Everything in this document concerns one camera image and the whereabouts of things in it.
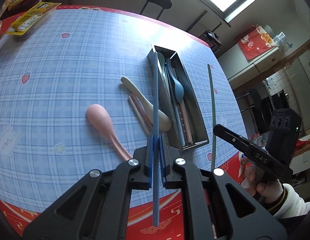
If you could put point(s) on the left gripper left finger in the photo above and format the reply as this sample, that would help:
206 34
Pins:
141 179

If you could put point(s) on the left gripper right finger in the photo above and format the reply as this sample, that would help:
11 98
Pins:
167 154

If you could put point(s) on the blue chopstick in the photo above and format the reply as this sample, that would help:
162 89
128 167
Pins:
156 162

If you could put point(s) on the pink spoon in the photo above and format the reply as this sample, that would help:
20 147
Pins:
100 120

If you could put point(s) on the green chopstick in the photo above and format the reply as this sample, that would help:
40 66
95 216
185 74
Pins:
213 160

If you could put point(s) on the pink chopstick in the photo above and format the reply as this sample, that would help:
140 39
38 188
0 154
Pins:
142 112

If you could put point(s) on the white forearm sleeve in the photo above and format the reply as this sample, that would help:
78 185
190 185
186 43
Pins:
289 204

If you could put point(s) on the right hand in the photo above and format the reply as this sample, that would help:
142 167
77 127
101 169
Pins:
269 191

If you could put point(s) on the steel utensil tray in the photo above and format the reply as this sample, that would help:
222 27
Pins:
188 130

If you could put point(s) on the beige spoon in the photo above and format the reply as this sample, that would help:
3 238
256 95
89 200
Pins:
164 121

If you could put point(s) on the white refrigerator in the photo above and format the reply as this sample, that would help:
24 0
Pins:
239 70

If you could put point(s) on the dark blue spoon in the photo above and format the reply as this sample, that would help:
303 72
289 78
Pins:
178 88

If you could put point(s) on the red cloth on refrigerator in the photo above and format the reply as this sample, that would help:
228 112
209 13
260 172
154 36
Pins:
255 43

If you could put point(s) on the blue plaid tablecloth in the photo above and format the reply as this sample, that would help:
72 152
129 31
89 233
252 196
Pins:
70 62

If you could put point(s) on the black round stool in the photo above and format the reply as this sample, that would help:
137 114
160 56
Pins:
164 4

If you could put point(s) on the yellow snack package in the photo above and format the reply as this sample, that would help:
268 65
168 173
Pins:
39 12

